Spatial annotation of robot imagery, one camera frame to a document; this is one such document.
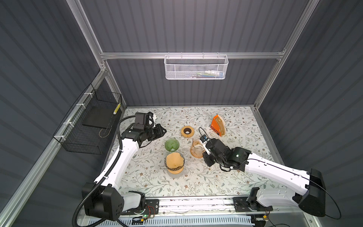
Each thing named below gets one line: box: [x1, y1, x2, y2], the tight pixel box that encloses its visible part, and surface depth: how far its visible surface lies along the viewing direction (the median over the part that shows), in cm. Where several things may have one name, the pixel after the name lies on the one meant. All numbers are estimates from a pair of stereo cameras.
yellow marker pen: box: [112, 102, 121, 115], surface depth 83 cm
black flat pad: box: [81, 105, 118, 130], surface depth 78 cm
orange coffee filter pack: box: [210, 114, 226, 137], surface depth 101 cm
